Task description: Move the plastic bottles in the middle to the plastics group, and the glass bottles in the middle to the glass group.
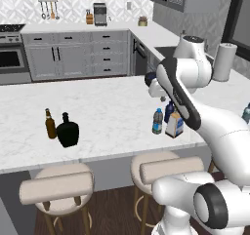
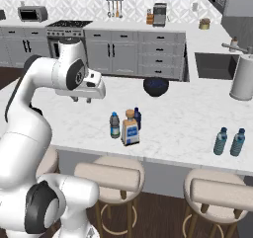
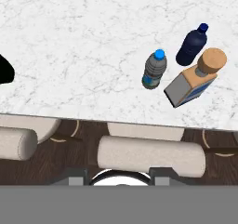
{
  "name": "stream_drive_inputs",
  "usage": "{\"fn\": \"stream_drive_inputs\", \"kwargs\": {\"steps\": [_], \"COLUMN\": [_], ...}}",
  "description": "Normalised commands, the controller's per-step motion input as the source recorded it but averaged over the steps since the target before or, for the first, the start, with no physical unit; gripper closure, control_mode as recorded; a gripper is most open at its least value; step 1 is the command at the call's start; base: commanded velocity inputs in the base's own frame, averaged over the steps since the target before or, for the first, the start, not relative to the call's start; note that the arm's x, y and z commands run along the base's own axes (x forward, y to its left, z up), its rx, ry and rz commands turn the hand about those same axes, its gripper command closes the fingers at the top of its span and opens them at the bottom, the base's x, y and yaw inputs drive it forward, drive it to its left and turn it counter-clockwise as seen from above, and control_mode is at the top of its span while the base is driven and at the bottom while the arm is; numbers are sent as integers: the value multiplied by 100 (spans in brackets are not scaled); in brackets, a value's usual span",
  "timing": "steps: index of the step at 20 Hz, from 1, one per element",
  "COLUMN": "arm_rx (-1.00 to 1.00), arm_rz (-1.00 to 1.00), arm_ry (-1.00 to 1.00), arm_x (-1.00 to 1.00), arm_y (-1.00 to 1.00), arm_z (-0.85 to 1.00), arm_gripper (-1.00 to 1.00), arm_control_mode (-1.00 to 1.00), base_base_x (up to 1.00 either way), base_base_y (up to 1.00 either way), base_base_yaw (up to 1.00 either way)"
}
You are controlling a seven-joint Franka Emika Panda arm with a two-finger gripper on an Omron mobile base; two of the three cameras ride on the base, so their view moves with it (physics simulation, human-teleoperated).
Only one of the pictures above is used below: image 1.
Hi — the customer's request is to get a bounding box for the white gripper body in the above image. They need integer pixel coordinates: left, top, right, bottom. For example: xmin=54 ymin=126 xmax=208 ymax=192
xmin=148 ymin=78 xmax=171 ymax=99

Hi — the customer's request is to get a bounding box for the dark blue plastic bottle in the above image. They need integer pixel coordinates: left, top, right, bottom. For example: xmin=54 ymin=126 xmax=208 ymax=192
xmin=163 ymin=99 xmax=176 ymax=124

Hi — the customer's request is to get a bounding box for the clear plastic water bottle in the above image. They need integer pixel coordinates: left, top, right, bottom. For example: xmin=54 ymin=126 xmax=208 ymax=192
xmin=151 ymin=107 xmax=164 ymax=136

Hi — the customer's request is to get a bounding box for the white and orange carton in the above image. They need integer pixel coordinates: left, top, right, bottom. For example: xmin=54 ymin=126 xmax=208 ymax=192
xmin=164 ymin=110 xmax=186 ymax=139

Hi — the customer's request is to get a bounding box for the black dishwasher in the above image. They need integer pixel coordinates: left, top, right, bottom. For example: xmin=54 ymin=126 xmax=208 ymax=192
xmin=130 ymin=37 xmax=148 ymax=77

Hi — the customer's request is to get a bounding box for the beige round stool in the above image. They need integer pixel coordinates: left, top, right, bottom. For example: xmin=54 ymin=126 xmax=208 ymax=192
xmin=130 ymin=150 xmax=217 ymax=235
xmin=19 ymin=162 xmax=96 ymax=235

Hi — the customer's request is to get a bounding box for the small potted plant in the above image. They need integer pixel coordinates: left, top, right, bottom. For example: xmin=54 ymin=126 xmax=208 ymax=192
xmin=137 ymin=15 xmax=149 ymax=27

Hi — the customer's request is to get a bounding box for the white paper towel roll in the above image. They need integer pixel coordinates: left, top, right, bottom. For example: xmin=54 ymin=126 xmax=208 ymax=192
xmin=212 ymin=42 xmax=239 ymax=83

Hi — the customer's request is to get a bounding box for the teal plastic bottle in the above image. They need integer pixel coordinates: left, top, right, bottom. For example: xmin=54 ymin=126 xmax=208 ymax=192
xmin=240 ymin=102 xmax=250 ymax=125

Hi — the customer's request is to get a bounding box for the grey cupboard run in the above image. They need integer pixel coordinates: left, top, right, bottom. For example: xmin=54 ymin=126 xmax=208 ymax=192
xmin=21 ymin=29 xmax=131 ymax=83

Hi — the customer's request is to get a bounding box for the silver coffee machine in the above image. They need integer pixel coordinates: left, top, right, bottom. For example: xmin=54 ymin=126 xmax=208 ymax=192
xmin=92 ymin=2 xmax=108 ymax=28

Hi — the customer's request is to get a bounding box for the wooden knife block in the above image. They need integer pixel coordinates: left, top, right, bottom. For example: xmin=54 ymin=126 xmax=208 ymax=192
xmin=85 ymin=9 xmax=95 ymax=25

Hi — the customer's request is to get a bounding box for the black glass jug bottle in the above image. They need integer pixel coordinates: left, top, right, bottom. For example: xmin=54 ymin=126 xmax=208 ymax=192
xmin=56 ymin=111 xmax=81 ymax=148

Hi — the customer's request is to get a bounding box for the black framed window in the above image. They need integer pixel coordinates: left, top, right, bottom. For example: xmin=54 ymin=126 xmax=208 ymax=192
xmin=221 ymin=0 xmax=250 ymax=61

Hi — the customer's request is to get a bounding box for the brown glass bottle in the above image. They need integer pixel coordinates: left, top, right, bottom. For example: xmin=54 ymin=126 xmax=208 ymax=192
xmin=44 ymin=107 xmax=59 ymax=140

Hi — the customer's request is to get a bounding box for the silver stove with oven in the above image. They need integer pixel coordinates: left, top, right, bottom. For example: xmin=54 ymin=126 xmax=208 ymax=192
xmin=0 ymin=23 xmax=33 ymax=86

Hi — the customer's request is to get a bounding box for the rail with hanging utensils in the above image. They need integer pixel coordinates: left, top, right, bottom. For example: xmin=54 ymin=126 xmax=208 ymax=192
xmin=37 ymin=0 xmax=61 ymax=20

